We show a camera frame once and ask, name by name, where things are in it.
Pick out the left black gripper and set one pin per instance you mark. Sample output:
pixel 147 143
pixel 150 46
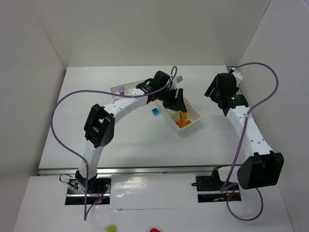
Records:
pixel 171 97

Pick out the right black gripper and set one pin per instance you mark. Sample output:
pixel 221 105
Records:
pixel 215 90

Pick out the round orange patterned lego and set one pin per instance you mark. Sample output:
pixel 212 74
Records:
pixel 181 123

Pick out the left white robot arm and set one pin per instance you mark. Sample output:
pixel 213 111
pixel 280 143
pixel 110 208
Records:
pixel 99 126

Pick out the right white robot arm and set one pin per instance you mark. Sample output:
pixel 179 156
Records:
pixel 262 166

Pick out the right white divided tray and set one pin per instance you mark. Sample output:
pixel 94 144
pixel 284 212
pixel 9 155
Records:
pixel 192 115

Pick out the white divided tray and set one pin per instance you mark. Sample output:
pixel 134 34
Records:
pixel 192 115
pixel 127 86

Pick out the left white divided tray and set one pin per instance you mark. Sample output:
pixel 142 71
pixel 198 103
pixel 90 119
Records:
pixel 127 86

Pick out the red object at edge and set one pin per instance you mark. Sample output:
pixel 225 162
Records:
pixel 155 229

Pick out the green lego outside workspace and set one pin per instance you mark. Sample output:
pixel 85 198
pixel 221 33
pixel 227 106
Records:
pixel 111 228

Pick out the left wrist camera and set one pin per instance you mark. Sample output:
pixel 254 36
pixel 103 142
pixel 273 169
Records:
pixel 179 78

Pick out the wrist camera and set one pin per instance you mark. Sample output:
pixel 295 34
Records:
pixel 238 76
pixel 179 78

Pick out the aluminium side rail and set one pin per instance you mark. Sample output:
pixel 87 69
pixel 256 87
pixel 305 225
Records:
pixel 231 69

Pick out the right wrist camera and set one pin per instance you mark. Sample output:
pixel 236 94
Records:
pixel 238 76

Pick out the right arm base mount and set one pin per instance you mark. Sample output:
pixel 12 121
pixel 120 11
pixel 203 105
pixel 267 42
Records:
pixel 208 188

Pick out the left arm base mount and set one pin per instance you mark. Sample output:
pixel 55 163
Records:
pixel 99 192

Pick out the aluminium front rail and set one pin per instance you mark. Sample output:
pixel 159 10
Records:
pixel 135 170

